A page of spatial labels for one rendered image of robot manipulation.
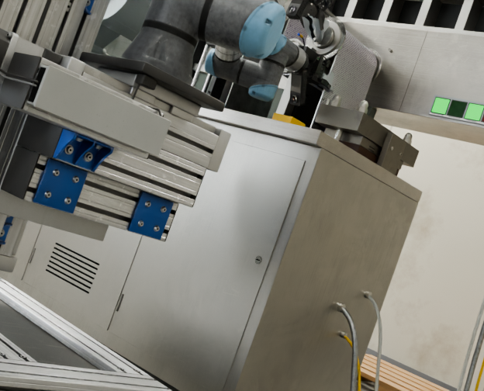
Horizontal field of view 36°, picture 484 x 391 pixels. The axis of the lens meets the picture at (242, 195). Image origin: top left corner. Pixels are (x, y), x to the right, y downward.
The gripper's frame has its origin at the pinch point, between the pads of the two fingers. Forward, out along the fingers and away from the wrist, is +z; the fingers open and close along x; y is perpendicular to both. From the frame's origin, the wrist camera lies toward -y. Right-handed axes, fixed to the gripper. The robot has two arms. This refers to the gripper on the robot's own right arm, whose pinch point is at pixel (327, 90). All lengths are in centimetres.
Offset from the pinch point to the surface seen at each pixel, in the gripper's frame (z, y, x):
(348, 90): 10.5, 4.1, -0.3
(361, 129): -4.3, -10.9, -20.0
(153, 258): -29, -68, 19
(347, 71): 6.1, 8.9, -0.2
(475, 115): 29.3, 8.6, -36.5
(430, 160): 245, 29, 84
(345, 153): -17.4, -21.0, -26.0
